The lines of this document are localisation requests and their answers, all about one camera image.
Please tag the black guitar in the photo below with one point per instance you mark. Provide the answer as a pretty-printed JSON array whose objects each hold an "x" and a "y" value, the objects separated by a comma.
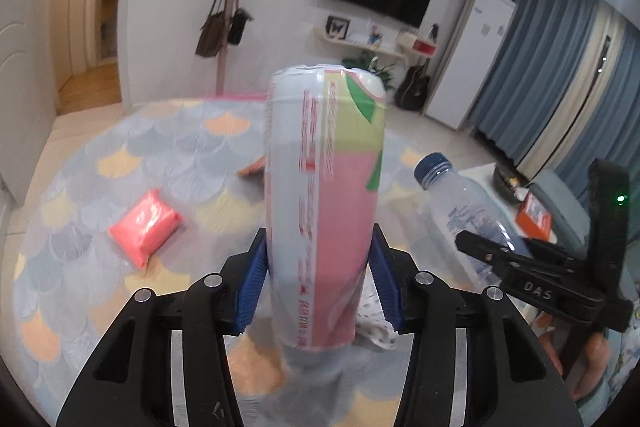
[{"x": 412, "y": 93}]

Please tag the pink yogurt bottle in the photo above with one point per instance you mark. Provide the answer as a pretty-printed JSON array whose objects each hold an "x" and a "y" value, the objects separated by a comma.
[{"x": 324, "y": 151}]

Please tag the butterfly picture frame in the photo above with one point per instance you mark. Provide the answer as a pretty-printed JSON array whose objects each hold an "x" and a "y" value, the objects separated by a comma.
[{"x": 337, "y": 27}]

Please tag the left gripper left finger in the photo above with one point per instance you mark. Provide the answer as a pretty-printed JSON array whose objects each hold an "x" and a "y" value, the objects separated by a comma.
[{"x": 127, "y": 379}]

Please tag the white polka dot wrapper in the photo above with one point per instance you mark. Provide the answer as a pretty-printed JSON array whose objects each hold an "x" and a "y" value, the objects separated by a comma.
[{"x": 370, "y": 321}]

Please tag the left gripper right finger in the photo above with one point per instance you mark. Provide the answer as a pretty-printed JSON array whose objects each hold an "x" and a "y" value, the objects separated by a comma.
[{"x": 510, "y": 380}]

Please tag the white refrigerator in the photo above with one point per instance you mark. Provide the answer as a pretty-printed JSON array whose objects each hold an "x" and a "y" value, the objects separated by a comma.
[{"x": 472, "y": 50}]

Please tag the clear plastic water bottle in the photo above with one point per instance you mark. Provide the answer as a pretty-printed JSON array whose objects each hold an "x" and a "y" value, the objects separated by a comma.
[{"x": 458, "y": 203}]

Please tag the white door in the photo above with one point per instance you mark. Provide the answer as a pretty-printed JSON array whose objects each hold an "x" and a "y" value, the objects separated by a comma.
[{"x": 26, "y": 120}]

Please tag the brown paper wrapper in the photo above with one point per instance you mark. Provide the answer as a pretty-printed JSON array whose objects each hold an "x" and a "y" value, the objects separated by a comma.
[{"x": 256, "y": 168}]

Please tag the orange box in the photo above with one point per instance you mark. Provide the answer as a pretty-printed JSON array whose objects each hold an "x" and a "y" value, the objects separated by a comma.
[{"x": 534, "y": 219}]

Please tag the blue curtain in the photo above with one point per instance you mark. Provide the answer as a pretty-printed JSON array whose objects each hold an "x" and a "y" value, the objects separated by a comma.
[{"x": 564, "y": 90}]

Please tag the pink tissue packet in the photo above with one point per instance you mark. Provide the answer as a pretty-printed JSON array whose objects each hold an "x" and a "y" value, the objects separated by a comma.
[{"x": 145, "y": 227}]

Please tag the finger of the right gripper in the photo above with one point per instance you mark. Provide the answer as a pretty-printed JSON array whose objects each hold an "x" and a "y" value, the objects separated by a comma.
[
  {"x": 483, "y": 250},
  {"x": 548, "y": 252}
]

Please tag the scallop pattern tablecloth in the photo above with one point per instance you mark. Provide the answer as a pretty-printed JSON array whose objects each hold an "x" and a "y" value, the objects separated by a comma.
[{"x": 64, "y": 280}]

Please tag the dark bowl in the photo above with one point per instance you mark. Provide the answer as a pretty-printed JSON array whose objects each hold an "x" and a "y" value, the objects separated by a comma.
[{"x": 508, "y": 185}]

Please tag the brown handbag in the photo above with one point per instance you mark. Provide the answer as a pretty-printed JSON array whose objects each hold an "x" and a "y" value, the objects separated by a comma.
[{"x": 210, "y": 40}]

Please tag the white wall shelf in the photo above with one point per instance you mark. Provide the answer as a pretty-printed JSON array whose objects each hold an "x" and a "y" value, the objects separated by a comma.
[{"x": 321, "y": 34}]

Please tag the black small bag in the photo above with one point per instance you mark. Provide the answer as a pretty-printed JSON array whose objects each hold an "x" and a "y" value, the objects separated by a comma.
[{"x": 240, "y": 18}]

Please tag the green potted plant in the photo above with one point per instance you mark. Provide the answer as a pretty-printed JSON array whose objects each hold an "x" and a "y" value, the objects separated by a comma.
[{"x": 370, "y": 62}]

